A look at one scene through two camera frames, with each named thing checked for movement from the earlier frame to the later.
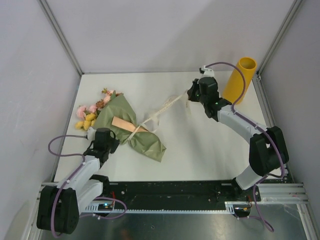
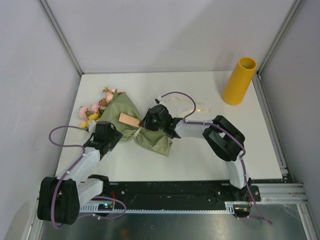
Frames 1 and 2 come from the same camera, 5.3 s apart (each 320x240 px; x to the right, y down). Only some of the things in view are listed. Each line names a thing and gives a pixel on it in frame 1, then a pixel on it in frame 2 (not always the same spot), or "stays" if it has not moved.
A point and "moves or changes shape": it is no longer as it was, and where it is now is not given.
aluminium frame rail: x=264 y=101 stays
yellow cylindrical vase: x=233 y=87 stays
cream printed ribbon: x=165 y=108 moves or changes shape
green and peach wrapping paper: x=118 y=116 moves or changes shape
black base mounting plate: x=207 y=194 stays
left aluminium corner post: x=58 y=31 stays
